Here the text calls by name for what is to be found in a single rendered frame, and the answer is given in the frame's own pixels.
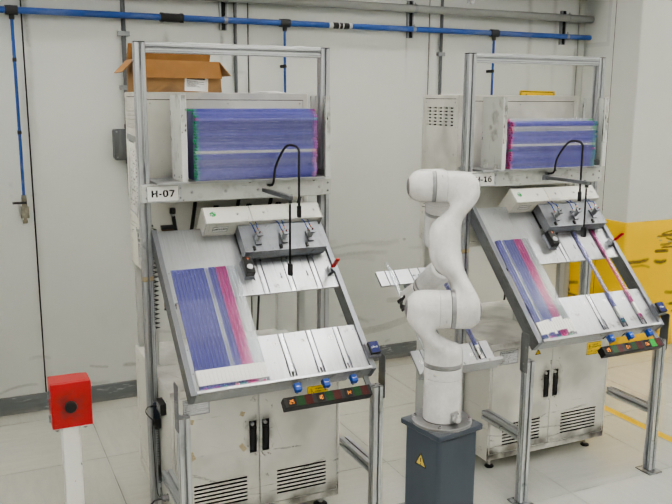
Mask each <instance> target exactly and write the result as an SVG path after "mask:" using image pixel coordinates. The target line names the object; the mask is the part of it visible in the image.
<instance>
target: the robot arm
mask: <svg viewBox="0 0 672 504"><path fill-rule="evenodd" d="M480 190H481V188H480V182H479V181H478V179H477V178H476V176H474V175H473V174H471V173H469V172H465V171H446V170H444V169H421V170H417V171H415V172H413V173H412V174H411V175H410V176H409V178H408V179H407V193H408V195H409V196H410V198H412V199H413V200H415V201H419V202H425V216H424V243H425V245H426V247H427V248H429V255H430V259H431V263H430V264H429V265H428V266H427V267H426V268H425V269H424V270H423V271H422V273H421V274H420V275H419V276H418V277H417V278H416V279H415V280H414V283H413V284H411V285H409V286H408V287H407V288H405V289H404V290H403V291H402V292H401V293H400V294H399V295H400V297H401V296H403V297H402V298H400V299H399V300H397V302H398V304H400V309H401V311H402V312H403V311H404V310H405V317H406V318H407V321H408V322H409V324H410V325H411V327H412V328H413V329H414V331H415V332H416V333H417V335H418V336H419V337H420V339H421V341H422V343H423V347H424V385H423V408H422V409H419V410H417V411H415V412H414V413H413V414H412V416H411V420H412V422H413V424H414V425H415V426H417V427H419V428H421V429H423V430H426V431H431V432H436V433H455V432H460V431H464V430H466V429H468V428H469V427H470V426H471V425H472V418H471V416H470V415H469V414H467V413H466V412H464V411H461V400H462V373H463V350H462V347H461V346H460V345H459V344H458V343H456V342H454V341H452V340H450V339H447V338H445V337H443V336H441V335H439V334H438V333H437V332H436V329H470V328H473V327H475V326H476V325H477V324H478V323H479V322H480V320H481V317H482V306H481V302H480V300H479V297H478V295H477V293H476V291H475V289H474V288H473V286H472V284H471V282H470V281H469V279H468V277H467V274H466V272H465V269H464V266H463V262H462V252H461V225H462V221H463V219H464V218H465V216H466V215H467V213H468V212H469V211H470V210H471V208H472V207H473V206H474V205H475V204H476V202H477V201H478V199H479V196H480ZM449 281H450V282H451V284H452V288H453V289H452V290H438V289H439V288H440V287H441V286H442V285H443V284H445V283H447V282H449Z"/></svg>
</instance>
